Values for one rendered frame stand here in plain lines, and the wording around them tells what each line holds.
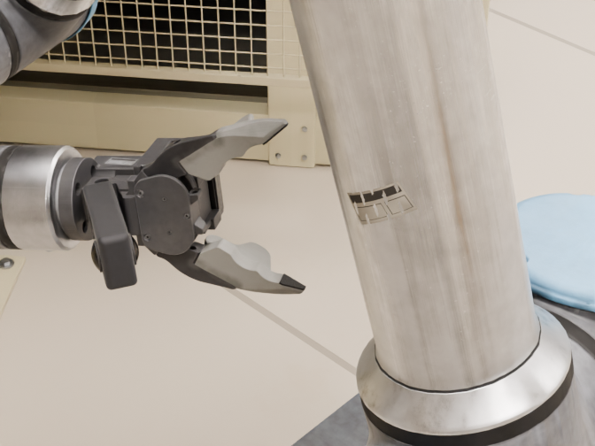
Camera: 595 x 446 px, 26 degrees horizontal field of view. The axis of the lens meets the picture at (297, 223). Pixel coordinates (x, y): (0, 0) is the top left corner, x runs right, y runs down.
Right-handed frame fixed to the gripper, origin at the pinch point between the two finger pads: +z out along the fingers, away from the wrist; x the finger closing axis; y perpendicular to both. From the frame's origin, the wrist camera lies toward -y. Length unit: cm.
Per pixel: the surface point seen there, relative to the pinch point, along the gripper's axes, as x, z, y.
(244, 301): 73, -43, 109
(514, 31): 58, -2, 219
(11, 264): 65, -88, 107
